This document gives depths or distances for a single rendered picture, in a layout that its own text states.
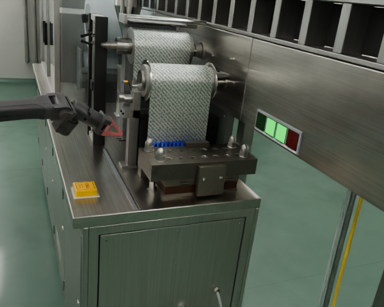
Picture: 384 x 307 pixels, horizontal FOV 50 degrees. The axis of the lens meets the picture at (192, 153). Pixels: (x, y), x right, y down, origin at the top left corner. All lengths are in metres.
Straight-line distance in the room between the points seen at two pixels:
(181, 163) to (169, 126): 0.21
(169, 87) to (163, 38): 0.30
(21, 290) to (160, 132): 1.31
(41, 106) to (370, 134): 0.92
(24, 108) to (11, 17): 5.66
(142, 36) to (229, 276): 0.99
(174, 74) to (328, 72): 0.58
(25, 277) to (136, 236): 1.27
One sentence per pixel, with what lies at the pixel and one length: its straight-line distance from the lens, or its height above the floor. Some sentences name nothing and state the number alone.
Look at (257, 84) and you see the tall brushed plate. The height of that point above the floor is 1.29.
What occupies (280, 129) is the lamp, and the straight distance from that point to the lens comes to 1.31.
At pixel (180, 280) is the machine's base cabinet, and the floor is 0.59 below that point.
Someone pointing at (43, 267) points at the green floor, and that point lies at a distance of 2.62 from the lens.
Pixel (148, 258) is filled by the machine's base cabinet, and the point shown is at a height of 0.71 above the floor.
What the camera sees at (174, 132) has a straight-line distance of 1.54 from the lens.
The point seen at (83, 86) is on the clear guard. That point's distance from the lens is 2.49.
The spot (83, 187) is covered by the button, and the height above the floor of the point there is 0.92.
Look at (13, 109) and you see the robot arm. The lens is 1.31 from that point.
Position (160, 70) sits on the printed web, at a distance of 1.48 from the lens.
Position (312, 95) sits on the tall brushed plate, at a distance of 1.20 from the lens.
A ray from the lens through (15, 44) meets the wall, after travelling 6.99.
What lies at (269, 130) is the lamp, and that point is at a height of 1.17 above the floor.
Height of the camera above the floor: 1.56
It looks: 21 degrees down
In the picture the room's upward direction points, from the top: 6 degrees clockwise
